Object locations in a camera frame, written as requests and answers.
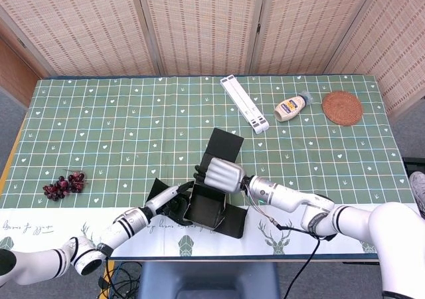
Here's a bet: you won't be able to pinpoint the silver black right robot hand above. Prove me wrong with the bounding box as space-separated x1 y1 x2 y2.
193 157 246 193

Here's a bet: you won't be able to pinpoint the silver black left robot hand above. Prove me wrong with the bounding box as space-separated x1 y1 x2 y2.
144 181 195 225

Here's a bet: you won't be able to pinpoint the black cardboard folding box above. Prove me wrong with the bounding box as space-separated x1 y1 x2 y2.
145 128 248 239

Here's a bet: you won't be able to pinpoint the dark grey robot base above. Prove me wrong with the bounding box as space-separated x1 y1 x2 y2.
137 261 282 299

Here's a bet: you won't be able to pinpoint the white folding stand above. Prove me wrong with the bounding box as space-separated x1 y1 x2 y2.
220 74 270 135

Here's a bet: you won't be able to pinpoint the green grid deer tablecloth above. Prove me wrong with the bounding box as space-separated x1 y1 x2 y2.
0 75 416 258

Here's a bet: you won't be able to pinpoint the cream mayonnaise squeeze bottle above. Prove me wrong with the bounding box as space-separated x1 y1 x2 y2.
274 91 314 123

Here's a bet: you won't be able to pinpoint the dark red grape bunch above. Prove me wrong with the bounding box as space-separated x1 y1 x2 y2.
42 169 89 201

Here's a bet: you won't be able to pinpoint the round woven rattan coaster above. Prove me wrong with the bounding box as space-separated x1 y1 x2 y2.
321 90 363 126

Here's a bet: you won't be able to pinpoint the bamboo folding screen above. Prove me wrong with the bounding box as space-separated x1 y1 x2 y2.
0 0 425 116

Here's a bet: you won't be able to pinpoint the grey sneaker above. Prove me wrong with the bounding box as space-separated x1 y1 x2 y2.
408 171 425 219

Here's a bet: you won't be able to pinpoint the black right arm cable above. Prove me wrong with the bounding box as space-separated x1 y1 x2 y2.
247 192 322 299

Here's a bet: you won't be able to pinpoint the black floor cables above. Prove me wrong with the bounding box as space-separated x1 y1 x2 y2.
98 260 143 299

